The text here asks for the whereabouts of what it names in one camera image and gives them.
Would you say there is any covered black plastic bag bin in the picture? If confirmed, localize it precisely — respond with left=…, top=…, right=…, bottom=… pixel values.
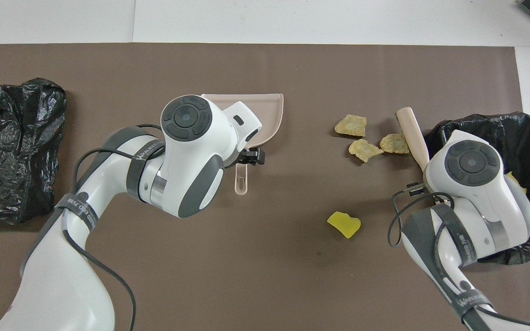
left=0, top=77, right=68, bottom=224

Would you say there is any pink plastic dustpan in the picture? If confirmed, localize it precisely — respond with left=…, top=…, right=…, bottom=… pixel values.
left=201, top=93, right=285, bottom=196

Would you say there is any tan paper scrap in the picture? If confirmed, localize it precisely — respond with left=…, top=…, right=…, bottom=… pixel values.
left=334, top=114, right=367, bottom=137
left=348, top=139, right=384, bottom=163
left=380, top=133, right=410, bottom=154

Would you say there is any brown table mat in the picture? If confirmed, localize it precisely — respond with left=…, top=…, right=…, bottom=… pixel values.
left=0, top=43, right=530, bottom=331

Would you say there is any lumpy yellow sponge piece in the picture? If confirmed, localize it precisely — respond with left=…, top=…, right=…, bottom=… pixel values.
left=327, top=211, right=362, bottom=239

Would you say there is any wide yellow green sponge piece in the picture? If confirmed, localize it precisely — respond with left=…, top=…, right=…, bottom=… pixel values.
left=506, top=171, right=528, bottom=194

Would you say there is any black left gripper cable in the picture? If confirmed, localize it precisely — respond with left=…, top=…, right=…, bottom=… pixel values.
left=63, top=123, right=164, bottom=331

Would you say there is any beige hand brush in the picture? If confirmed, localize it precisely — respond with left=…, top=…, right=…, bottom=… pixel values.
left=396, top=107, right=430, bottom=171

